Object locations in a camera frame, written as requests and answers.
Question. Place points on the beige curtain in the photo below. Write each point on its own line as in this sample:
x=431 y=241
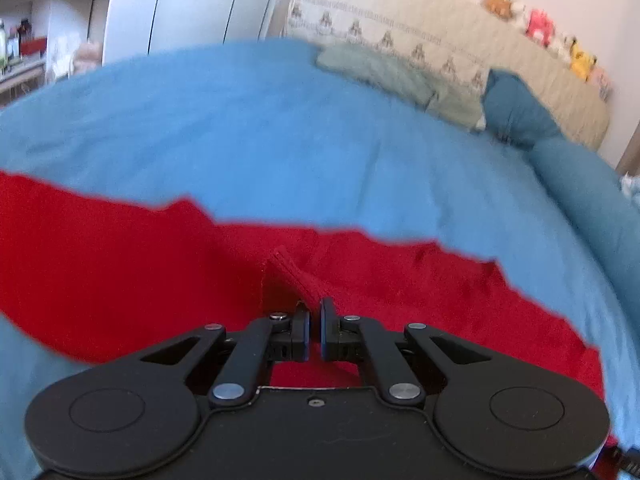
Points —
x=630 y=161

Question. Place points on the light blue blanket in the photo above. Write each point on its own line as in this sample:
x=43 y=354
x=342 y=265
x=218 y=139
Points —
x=630 y=187

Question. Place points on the dark teal pillow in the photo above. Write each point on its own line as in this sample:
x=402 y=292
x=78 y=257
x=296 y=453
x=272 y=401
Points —
x=513 y=113

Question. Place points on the white wardrobe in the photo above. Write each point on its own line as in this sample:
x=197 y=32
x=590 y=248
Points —
x=141 y=27

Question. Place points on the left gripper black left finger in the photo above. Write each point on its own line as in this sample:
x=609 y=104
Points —
x=290 y=335

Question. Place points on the pink plush toy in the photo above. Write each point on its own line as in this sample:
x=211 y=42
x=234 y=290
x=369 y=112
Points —
x=540 y=27

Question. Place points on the green pillow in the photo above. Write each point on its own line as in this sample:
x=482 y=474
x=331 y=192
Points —
x=426 y=91

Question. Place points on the blue bed sheet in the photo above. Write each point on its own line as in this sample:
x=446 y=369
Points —
x=257 y=133

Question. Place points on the orange plush toy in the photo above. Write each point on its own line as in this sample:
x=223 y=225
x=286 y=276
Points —
x=500 y=8

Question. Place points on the red knit garment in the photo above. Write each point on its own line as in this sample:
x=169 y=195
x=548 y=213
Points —
x=96 y=280

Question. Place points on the beige quilted headboard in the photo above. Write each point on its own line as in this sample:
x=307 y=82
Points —
x=461 y=41

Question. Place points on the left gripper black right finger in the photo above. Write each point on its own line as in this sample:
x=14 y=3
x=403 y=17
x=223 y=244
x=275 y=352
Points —
x=340 y=338

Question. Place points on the white shelf unit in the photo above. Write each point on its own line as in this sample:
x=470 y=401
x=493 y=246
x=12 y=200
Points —
x=45 y=40

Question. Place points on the teal rolled duvet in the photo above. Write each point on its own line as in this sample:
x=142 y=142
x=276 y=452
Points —
x=588 y=192

